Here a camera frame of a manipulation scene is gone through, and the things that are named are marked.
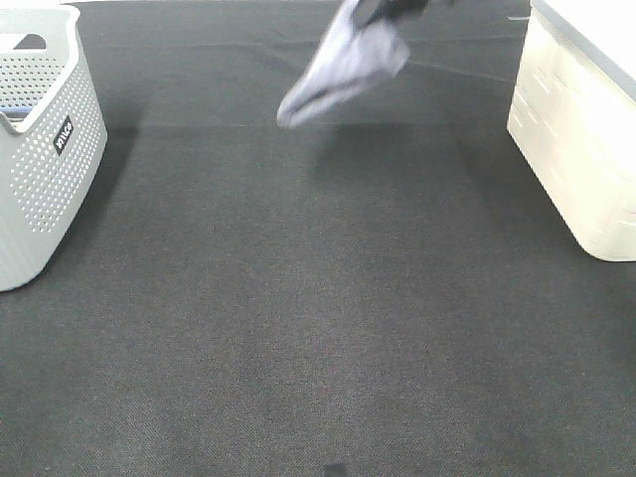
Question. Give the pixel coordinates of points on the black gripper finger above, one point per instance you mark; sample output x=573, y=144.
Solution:
x=368, y=12

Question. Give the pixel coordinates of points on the lavender towel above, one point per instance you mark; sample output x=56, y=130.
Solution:
x=348, y=61

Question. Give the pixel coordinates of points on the white plastic storage bin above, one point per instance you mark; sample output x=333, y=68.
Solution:
x=572, y=116

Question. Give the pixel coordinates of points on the black fabric table mat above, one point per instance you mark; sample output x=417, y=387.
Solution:
x=385, y=291

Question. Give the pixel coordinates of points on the grey perforated laundry basket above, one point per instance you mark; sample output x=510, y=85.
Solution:
x=48, y=160

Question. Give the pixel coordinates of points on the blue cloth inside basket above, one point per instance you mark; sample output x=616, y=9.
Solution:
x=16, y=113

